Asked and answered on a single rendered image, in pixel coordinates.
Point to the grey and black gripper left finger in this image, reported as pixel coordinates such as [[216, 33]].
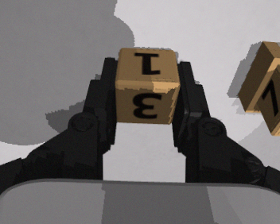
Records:
[[78, 150]]

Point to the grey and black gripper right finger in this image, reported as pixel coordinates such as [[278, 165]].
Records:
[[212, 156]]

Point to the brown cardboard cube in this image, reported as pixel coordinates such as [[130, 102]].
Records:
[[269, 103], [147, 85]]

